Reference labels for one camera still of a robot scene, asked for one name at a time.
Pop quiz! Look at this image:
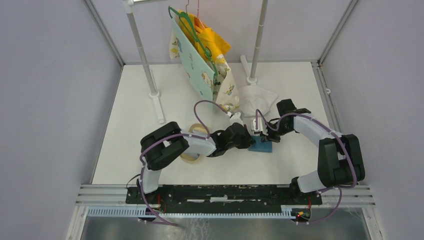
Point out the green clothes hanger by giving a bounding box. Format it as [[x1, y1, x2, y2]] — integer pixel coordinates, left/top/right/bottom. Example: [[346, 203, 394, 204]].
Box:
[[167, 6, 218, 81]]

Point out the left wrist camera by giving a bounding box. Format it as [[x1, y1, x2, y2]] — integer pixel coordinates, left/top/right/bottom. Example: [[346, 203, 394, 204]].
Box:
[[227, 111, 244, 126]]

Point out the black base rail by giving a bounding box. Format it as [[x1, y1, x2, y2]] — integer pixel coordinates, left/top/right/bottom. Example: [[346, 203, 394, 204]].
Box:
[[125, 184, 323, 214]]

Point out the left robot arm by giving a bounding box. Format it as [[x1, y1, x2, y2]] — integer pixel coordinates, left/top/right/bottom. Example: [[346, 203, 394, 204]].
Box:
[[137, 121, 256, 204]]

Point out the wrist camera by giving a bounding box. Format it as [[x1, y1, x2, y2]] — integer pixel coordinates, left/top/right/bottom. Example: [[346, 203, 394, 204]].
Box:
[[250, 118, 268, 136], [227, 111, 244, 126]]

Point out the light green hanging cloth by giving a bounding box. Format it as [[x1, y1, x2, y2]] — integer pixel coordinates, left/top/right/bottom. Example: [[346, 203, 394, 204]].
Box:
[[169, 20, 215, 101]]

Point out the blue leather card holder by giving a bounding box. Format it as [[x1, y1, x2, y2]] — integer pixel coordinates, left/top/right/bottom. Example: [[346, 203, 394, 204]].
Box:
[[248, 135, 273, 153]]

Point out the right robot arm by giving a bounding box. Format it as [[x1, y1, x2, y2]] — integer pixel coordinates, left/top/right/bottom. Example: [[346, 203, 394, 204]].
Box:
[[251, 99, 366, 204]]

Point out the white crumpled cloth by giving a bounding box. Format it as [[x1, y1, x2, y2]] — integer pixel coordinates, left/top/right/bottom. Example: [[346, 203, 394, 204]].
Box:
[[238, 85, 278, 118]]

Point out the rack pole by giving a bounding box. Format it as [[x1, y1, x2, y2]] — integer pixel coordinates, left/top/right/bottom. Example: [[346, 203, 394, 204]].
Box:
[[122, 0, 166, 124], [239, 0, 269, 86]]

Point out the right rack pole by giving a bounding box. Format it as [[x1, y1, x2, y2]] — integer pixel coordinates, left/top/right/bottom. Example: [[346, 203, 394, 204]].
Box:
[[239, 0, 269, 86]]

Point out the beige oval tray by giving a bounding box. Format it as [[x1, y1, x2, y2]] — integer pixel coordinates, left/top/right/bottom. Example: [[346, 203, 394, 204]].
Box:
[[180, 123, 208, 164]]

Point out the left rack pole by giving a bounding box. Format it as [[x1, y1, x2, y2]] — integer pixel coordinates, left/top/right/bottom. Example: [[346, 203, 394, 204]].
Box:
[[122, 0, 166, 124]]

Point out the dinosaur print hanging cloth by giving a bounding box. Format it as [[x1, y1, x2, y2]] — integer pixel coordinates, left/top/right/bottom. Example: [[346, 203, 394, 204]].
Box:
[[169, 29, 241, 114]]

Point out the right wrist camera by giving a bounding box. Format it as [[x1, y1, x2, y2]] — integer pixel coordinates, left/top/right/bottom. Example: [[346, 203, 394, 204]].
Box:
[[250, 118, 268, 136]]

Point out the yellow hanging cloth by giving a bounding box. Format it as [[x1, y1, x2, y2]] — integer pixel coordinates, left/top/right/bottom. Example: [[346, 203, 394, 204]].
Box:
[[179, 13, 231, 65]]

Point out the white slotted cable duct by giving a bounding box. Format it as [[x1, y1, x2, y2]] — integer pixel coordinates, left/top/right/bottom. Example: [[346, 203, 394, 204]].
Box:
[[86, 206, 312, 220]]

